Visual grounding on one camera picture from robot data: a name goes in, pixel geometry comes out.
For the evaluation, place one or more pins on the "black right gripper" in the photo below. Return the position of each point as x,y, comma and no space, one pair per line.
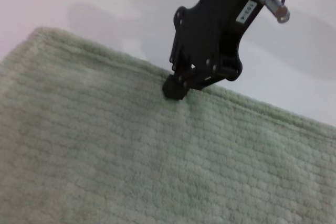
218,24

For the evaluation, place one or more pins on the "light green ribbed towel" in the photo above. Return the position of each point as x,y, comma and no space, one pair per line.
131,142

